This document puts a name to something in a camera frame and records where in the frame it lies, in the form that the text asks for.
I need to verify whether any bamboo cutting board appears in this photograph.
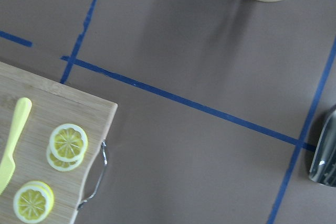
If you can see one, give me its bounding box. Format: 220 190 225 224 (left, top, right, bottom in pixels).
0 61 118 224

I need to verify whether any single lemon slice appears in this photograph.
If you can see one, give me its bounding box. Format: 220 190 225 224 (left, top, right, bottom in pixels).
13 180 55 223

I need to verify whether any yellow plastic knife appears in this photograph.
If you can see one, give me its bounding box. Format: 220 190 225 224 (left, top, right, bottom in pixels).
1 98 32 194

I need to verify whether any lemon slice stack near handle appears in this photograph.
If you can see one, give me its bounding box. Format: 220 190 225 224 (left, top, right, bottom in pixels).
46 123 88 172

